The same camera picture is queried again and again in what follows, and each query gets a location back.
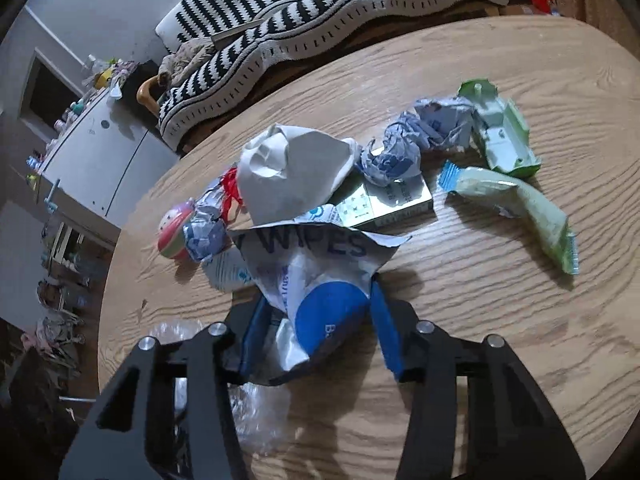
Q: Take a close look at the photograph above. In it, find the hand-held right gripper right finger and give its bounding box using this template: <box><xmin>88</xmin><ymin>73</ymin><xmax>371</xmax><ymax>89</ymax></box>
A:
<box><xmin>369</xmin><ymin>279</ymin><xmax>587</xmax><ymax>480</ymax></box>

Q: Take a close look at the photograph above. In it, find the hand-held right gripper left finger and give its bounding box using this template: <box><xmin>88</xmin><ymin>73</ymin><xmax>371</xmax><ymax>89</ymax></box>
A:
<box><xmin>57</xmin><ymin>296</ymin><xmax>273</xmax><ymax>480</ymax></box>

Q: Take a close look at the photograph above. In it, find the white and blue wipes packet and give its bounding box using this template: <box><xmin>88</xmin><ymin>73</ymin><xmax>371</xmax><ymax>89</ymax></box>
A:
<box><xmin>202</xmin><ymin>207</ymin><xmax>413</xmax><ymax>386</ymax></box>

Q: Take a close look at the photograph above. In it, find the clear plastic film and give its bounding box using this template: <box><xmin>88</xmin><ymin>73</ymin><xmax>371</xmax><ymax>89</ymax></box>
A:
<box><xmin>149</xmin><ymin>320</ymin><xmax>302</xmax><ymax>457</ymax></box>

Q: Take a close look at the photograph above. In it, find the crumpled silver and blue wrapper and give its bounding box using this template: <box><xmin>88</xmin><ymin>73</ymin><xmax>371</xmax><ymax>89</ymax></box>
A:
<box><xmin>184</xmin><ymin>187</ymin><xmax>232</xmax><ymax>262</ymax></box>

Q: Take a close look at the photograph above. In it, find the white packet with red end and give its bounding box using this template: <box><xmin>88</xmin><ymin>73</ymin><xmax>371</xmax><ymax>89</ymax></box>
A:
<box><xmin>335</xmin><ymin>140</ymin><xmax>435</xmax><ymax>231</ymax></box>

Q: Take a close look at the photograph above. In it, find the red wrapper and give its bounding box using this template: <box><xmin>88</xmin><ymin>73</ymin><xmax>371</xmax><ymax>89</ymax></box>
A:
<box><xmin>221</xmin><ymin>167</ymin><xmax>247</xmax><ymax>222</ymax></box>

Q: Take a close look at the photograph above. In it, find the crumpled white paper bag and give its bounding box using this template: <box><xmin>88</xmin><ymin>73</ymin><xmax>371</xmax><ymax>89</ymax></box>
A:
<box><xmin>236</xmin><ymin>124</ymin><xmax>362</xmax><ymax>226</ymax></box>

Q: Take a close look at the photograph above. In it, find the light green snack wrapper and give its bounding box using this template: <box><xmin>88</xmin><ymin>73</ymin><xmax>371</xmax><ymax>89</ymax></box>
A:
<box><xmin>438</xmin><ymin>161</ymin><xmax>580</xmax><ymax>276</ymax></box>

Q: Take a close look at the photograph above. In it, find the pile of cloth bags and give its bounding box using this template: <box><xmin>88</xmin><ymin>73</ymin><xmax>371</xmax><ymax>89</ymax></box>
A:
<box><xmin>22</xmin><ymin>307</ymin><xmax>87</xmax><ymax>377</ymax></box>

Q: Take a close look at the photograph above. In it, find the cluttered shelf rack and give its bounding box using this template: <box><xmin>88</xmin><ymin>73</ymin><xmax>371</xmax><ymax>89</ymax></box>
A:
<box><xmin>39</xmin><ymin>220</ymin><xmax>117</xmax><ymax>311</ymax></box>

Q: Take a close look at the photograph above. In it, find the crumpled blue and white wrapper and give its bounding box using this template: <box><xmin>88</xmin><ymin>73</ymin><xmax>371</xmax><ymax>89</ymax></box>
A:
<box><xmin>414</xmin><ymin>97</ymin><xmax>476</xmax><ymax>153</ymax></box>

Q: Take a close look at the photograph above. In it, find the green carton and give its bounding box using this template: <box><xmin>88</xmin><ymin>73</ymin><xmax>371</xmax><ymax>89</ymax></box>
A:
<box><xmin>457</xmin><ymin>79</ymin><xmax>542</xmax><ymax>177</ymax></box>

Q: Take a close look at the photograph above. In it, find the white cabinet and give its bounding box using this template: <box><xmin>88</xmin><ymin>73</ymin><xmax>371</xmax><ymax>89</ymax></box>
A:
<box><xmin>39</xmin><ymin>87</ymin><xmax>182</xmax><ymax>233</ymax></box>

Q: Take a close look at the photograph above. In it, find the beige cloth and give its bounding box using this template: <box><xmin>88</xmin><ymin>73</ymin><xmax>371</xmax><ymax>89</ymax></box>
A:
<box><xmin>160</xmin><ymin>40</ymin><xmax>217</xmax><ymax>87</ymax></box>

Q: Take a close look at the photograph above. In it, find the row of small bottles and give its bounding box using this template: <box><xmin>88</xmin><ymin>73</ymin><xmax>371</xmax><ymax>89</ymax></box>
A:
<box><xmin>25</xmin><ymin>54</ymin><xmax>137</xmax><ymax>186</ymax></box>

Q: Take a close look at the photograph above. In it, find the grey flat stick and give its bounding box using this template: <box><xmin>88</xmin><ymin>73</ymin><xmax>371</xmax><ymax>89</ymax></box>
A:
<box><xmin>212</xmin><ymin>17</ymin><xmax>267</xmax><ymax>44</ymax></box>

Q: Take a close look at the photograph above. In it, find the checkered sofa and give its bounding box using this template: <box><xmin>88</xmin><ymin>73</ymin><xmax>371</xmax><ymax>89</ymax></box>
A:
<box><xmin>155</xmin><ymin>0</ymin><xmax>510</xmax><ymax>151</ymax></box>

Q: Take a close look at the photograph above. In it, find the light blue handle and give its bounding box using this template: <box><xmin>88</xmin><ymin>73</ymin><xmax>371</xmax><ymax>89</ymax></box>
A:
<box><xmin>42</xmin><ymin>178</ymin><xmax>62</xmax><ymax>217</ymax></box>

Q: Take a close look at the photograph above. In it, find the curved wooden handle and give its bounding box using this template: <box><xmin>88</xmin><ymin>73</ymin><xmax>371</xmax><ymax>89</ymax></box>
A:
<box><xmin>136</xmin><ymin>75</ymin><xmax>162</xmax><ymax>111</ymax></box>

